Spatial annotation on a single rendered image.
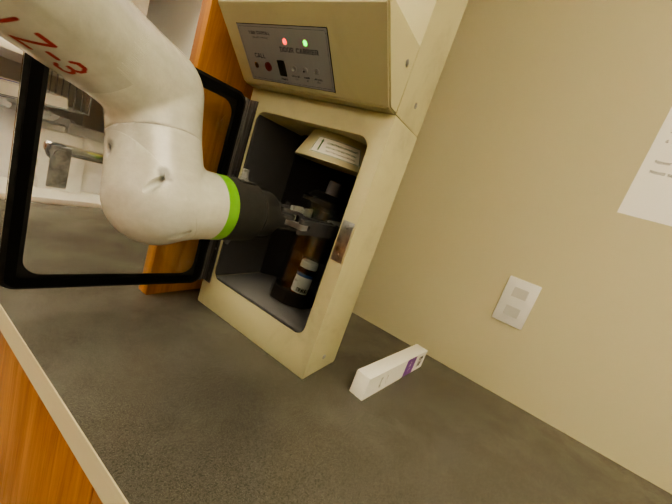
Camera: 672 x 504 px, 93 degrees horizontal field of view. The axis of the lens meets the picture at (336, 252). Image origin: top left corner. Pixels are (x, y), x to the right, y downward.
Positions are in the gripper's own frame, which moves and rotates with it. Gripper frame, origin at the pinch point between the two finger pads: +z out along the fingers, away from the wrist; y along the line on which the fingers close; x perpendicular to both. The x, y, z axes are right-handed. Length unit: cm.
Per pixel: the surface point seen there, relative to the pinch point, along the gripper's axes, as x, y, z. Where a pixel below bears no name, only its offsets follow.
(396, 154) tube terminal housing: -16.3, -13.8, -5.4
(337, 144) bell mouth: -15.1, -3.0, -7.0
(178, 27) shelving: -52, 128, 32
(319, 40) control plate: -26.5, -2.5, -18.5
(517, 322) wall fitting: 8, -42, 32
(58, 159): 0.6, 18.1, -38.4
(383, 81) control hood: -23.5, -12.8, -15.4
